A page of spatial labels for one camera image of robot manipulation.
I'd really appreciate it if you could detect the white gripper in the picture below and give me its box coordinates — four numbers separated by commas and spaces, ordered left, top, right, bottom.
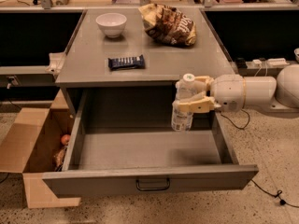
176, 75, 245, 114

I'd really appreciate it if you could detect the clear plastic water bottle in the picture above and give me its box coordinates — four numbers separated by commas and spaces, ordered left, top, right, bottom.
171, 74, 197, 132

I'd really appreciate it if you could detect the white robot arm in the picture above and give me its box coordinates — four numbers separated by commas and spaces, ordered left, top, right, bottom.
173, 64, 299, 118

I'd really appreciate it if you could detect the grey open top drawer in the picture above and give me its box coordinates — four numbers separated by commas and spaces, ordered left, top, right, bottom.
43, 91, 258, 197

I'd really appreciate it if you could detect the white power strip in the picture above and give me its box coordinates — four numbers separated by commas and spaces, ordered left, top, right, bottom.
251, 58, 289, 67

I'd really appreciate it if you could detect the dark blue snack bar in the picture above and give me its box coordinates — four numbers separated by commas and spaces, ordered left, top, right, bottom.
108, 55, 145, 71

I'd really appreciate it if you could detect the brown chip bag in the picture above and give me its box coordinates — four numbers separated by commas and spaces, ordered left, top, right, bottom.
138, 4, 196, 47

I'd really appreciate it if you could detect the grey metal cabinet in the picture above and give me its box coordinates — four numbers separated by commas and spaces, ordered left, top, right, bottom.
56, 7, 234, 113

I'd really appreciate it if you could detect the white ceramic bowl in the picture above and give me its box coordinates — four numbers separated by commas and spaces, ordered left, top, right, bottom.
95, 13, 127, 38

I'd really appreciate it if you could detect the red apple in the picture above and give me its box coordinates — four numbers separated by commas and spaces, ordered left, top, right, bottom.
61, 134, 70, 146

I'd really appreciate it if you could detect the crumpled snack wrapper in box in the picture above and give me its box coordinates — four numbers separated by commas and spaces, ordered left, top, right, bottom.
52, 147, 67, 172

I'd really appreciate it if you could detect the brown cardboard box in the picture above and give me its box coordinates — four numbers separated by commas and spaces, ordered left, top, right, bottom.
0, 92, 80, 208

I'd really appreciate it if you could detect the black drawer handle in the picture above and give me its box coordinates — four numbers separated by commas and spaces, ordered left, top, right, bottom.
135, 178, 171, 192

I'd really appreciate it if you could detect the black floor cable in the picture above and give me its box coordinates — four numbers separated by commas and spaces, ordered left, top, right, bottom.
220, 109, 299, 209

